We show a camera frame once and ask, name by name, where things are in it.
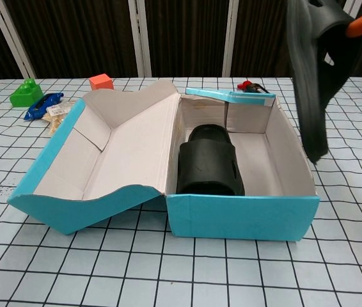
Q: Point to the black slipper with tag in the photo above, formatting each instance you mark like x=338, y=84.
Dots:
x=209, y=163

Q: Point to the light blue shoe box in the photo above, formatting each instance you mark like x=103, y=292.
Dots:
x=238, y=217

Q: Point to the black bottle with red cap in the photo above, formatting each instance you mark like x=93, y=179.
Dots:
x=254, y=88

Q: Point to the dark folding screen white frames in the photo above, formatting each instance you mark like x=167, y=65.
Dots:
x=139, y=38

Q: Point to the orange cube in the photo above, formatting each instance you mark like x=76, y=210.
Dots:
x=101, y=82

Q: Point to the checked light blue tablecloth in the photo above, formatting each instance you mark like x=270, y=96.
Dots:
x=200, y=275

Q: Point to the clear bag of nuts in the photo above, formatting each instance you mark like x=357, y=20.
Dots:
x=58, y=118

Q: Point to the blue snack wrapper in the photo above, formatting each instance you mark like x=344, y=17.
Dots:
x=42, y=107

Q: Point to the green toy block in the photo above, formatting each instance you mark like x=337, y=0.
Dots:
x=26, y=94

